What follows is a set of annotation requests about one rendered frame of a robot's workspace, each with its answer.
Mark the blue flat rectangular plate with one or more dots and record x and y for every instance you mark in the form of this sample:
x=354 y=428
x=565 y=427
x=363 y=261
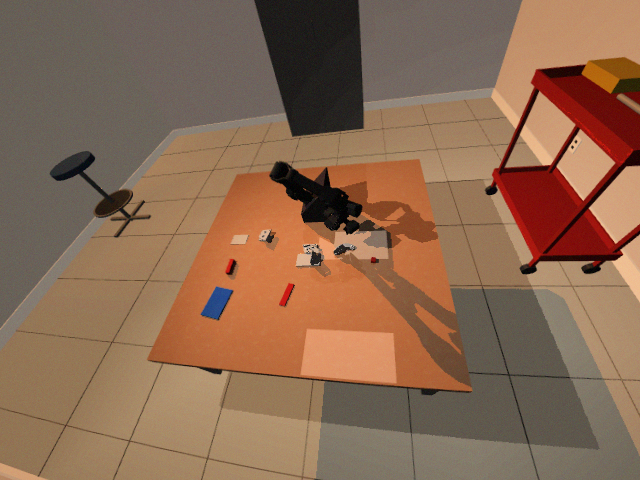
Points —
x=216 y=302

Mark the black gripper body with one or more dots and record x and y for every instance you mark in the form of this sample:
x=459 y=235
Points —
x=351 y=226

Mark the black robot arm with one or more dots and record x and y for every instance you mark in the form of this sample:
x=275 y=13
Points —
x=294 y=182

